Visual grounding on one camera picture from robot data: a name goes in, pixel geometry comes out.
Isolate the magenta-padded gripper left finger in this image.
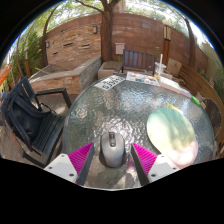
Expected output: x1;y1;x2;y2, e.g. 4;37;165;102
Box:
43;142;96;186

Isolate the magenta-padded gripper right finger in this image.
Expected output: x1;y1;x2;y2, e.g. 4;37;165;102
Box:
130;142;181;187

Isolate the grey and black computer mouse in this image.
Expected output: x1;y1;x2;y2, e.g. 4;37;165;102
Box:
99;131;128;168

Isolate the round pastel mouse pad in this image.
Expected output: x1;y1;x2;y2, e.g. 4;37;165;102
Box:
146;107;199;169

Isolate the black slatted patio chair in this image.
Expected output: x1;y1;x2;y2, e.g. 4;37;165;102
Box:
0;75;73;168

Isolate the black backpack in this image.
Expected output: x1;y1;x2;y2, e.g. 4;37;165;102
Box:
6;95;51;141

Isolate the green marker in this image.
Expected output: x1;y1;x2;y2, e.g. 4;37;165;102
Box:
190;95;202;108

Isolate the small blue booklet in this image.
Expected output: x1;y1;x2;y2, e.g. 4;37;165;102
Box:
178;87;194;99

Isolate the white open book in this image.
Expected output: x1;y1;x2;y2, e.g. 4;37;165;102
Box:
159;76;183;93

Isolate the white paint palette tray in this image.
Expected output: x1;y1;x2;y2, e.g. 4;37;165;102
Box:
125;71;160;87

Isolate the stone raised counter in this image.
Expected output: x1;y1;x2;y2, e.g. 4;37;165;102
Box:
29;55;103;94

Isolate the white license plate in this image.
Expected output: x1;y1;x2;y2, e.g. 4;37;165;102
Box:
93;74;127;92

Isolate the dark wicker chair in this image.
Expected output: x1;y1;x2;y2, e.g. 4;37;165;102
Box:
199;97;224;141

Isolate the clear plastic cup with straw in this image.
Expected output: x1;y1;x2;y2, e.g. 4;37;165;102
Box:
153;53;167;81

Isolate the concrete block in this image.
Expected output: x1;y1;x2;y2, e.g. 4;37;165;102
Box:
97;60;121;80

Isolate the curved wooden bench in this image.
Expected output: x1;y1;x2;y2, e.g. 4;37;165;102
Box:
179;64;224;148

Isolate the tan stone slab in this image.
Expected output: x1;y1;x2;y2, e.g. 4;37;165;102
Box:
166;58;183;78

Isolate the dark wooden slatted chair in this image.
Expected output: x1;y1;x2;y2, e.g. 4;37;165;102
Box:
114;49;157;75

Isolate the beige utility box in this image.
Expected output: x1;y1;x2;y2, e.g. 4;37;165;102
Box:
114;42;126;55

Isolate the thin curved tree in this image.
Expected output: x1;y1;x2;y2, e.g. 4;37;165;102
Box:
39;3;64;68

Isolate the thin leaning tree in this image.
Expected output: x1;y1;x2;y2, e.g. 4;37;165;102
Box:
184;16;198;69

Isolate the large tree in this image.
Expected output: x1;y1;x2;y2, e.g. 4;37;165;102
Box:
74;0;121;63

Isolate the wooden lantern post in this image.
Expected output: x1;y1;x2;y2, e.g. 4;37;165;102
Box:
161;19;173;66

